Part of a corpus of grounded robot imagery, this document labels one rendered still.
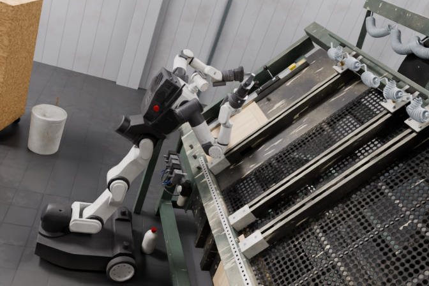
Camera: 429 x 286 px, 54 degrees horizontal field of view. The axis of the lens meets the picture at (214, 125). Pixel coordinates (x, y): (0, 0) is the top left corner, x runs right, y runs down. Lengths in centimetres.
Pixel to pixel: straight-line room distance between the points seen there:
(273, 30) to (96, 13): 239
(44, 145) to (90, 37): 224
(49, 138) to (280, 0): 355
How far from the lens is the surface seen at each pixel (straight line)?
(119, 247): 302
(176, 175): 287
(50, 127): 399
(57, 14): 593
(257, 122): 286
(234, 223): 230
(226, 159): 270
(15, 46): 393
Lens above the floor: 223
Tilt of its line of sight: 23 degrees down
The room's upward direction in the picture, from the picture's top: 20 degrees clockwise
